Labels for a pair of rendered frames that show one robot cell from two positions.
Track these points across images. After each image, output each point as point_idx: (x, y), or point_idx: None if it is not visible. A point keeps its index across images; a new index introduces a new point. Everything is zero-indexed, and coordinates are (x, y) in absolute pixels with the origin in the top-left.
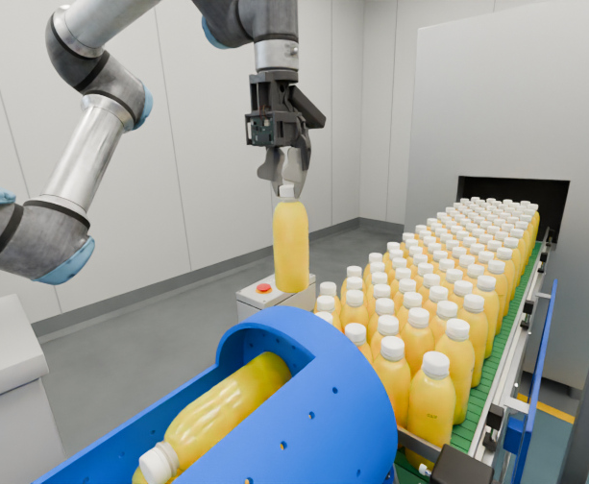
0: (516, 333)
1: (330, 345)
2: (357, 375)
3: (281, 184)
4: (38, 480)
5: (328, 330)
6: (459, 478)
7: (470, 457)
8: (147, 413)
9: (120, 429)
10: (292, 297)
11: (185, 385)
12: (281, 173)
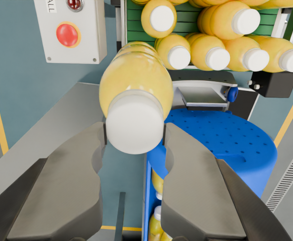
0: None
1: (259, 184)
2: (270, 173)
3: (103, 134)
4: (146, 224)
5: (255, 180)
6: (279, 91)
7: (287, 74)
8: (149, 194)
9: (148, 203)
10: (97, 4)
11: (149, 178)
12: (99, 156)
